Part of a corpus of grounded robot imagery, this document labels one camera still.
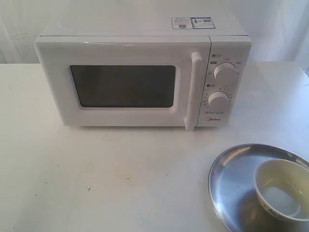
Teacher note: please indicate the white microwave door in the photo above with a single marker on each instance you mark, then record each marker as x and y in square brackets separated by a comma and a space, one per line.
[126, 81]

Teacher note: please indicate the white ceramic bowl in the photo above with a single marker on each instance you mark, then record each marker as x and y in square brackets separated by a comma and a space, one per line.
[282, 189]

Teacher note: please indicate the white microwave oven body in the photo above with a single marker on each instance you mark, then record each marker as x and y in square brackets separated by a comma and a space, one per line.
[229, 42]

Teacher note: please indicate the lower white control knob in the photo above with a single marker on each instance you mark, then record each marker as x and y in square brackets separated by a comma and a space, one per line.
[218, 101]

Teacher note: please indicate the white control knob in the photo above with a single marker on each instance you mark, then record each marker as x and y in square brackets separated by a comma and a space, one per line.
[225, 73]
[218, 101]

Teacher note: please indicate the upper white control knob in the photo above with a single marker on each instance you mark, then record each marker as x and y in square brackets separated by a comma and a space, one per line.
[225, 73]

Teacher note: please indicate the round stainless steel tray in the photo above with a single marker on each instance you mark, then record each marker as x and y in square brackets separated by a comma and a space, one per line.
[232, 192]

